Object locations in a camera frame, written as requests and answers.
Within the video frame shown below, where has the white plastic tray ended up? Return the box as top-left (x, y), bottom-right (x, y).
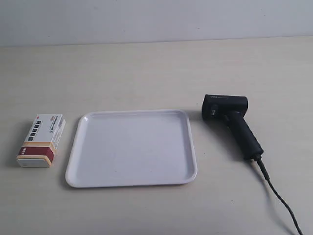
top-left (65, 109), bottom-right (198, 188)

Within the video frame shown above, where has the black handheld barcode scanner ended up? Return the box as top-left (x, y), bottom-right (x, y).
top-left (201, 94), bottom-right (264, 162)

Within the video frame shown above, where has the white red medicine box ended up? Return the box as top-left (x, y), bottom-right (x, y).
top-left (16, 114), bottom-right (66, 167)

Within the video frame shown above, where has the black scanner cable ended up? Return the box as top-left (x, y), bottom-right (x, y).
top-left (255, 158), bottom-right (304, 235)

